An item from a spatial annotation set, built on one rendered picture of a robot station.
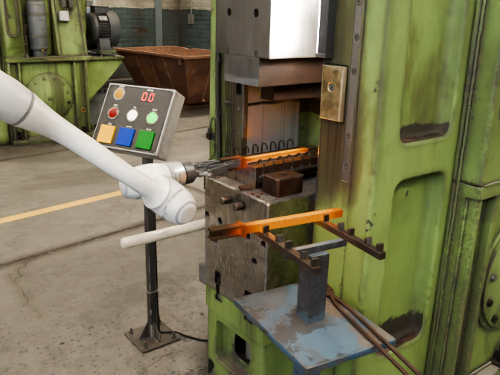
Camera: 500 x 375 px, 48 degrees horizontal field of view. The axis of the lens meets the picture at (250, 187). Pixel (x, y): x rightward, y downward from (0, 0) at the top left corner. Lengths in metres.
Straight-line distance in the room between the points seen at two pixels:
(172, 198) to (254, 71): 0.54
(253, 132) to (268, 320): 0.86
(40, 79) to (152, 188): 5.16
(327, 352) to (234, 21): 1.11
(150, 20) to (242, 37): 9.58
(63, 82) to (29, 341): 4.31
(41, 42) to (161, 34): 5.27
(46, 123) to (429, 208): 1.32
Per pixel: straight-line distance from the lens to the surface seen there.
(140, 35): 11.35
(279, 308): 1.71
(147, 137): 2.26
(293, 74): 1.97
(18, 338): 2.95
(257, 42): 1.87
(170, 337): 2.78
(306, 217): 1.66
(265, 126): 2.27
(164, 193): 1.60
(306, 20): 1.92
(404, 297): 2.20
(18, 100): 1.49
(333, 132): 1.83
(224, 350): 2.39
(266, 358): 2.11
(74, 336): 2.89
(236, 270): 2.05
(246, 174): 1.98
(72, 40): 6.87
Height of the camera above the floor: 1.52
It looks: 18 degrees down
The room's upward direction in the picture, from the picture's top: 2 degrees clockwise
